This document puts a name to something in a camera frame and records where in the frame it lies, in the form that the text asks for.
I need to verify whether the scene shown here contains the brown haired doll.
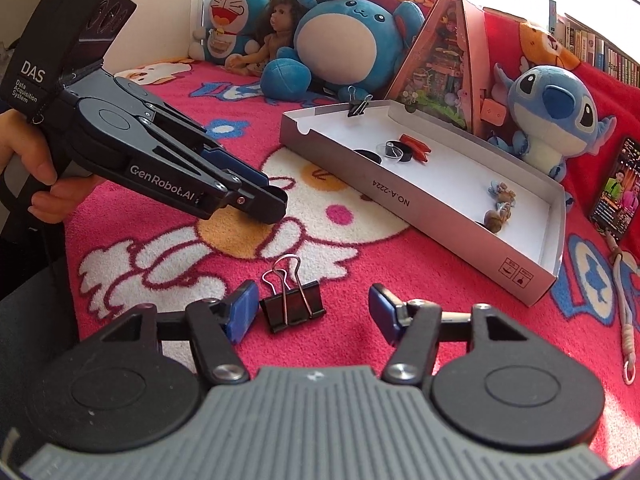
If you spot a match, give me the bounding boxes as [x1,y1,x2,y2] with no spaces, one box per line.
[225,0,311,77]

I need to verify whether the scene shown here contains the clear plastic dome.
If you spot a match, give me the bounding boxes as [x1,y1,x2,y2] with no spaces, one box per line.
[376,141,405,163]

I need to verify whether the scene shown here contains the grey phone strap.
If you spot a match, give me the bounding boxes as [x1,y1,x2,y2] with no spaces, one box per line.
[602,230,640,386]

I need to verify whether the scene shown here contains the red and black small items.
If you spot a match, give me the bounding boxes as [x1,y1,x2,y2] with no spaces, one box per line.
[399,133,432,163]

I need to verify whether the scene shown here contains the round blue mouse plush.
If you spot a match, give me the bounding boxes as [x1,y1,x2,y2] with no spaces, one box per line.
[260,0,426,103]

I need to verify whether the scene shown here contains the person's dark clothing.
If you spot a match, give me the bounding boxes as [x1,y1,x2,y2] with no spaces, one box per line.
[0,220,81,461]

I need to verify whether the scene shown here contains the small pink box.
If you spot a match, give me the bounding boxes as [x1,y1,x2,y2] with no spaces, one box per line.
[480,97,507,126]

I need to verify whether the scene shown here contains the row of books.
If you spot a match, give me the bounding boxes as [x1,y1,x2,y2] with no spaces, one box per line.
[547,0,640,86]

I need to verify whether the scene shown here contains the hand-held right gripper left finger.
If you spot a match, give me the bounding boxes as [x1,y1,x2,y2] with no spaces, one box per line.
[80,280,258,387]

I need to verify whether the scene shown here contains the black binder clip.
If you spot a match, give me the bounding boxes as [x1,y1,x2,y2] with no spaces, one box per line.
[346,86,373,118]
[259,255,327,334]

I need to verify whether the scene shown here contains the cat print blanket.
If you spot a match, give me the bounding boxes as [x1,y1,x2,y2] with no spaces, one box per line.
[65,57,640,471]

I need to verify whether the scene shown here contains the white cardboard box lid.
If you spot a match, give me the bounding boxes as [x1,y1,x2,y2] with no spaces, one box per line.
[279,99,567,307]

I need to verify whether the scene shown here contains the blue alien plush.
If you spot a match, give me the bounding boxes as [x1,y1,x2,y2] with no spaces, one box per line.
[487,62,618,183]

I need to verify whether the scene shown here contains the blue robot cat plush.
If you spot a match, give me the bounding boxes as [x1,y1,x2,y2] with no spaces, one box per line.
[187,0,271,66]

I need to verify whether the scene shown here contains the smartphone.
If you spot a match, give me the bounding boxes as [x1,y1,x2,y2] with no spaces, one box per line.
[589,136,640,242]

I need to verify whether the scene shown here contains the pink triangular toy box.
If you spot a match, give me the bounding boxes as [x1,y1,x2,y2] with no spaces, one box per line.
[382,0,493,141]

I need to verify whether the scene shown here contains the black round cap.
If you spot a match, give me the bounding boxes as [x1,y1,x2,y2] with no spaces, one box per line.
[385,140,417,164]

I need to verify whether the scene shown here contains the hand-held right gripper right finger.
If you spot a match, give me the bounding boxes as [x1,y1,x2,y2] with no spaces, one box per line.
[368,284,543,386]

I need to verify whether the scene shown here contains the person's left hand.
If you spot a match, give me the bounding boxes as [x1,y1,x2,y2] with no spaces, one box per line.
[0,110,96,223]

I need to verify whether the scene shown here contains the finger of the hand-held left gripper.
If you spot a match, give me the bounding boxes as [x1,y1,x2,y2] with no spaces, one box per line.
[125,127,289,225]
[117,78,271,187]

